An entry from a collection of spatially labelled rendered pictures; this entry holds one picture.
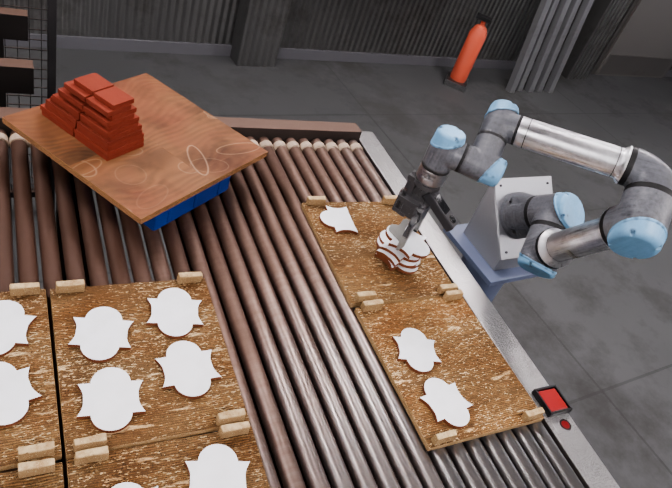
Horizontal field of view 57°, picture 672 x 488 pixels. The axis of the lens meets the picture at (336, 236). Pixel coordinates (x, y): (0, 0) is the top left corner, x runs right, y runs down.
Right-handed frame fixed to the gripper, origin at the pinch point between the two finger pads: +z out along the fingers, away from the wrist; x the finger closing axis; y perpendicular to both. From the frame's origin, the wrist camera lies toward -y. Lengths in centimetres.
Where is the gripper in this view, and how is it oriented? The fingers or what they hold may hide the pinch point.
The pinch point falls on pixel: (407, 240)
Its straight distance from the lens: 174.8
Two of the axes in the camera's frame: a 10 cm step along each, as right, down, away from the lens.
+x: -4.9, 4.5, -7.5
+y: -8.2, -5.2, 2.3
